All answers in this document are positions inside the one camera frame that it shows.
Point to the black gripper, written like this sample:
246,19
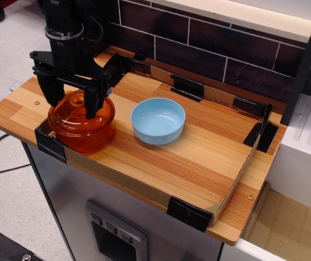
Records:
71,58

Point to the orange transparent pot lid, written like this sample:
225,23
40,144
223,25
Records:
69,116

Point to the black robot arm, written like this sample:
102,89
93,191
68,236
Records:
67,15

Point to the orange transparent pot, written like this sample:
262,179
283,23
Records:
86,144

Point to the light blue bowl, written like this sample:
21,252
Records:
158,121

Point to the grey control panel with buttons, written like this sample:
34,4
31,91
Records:
114,238

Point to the cardboard fence with black tape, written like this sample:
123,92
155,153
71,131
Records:
209,178

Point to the white sink drainboard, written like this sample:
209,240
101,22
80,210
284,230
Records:
298,133

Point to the black upright post right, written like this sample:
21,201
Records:
298,84

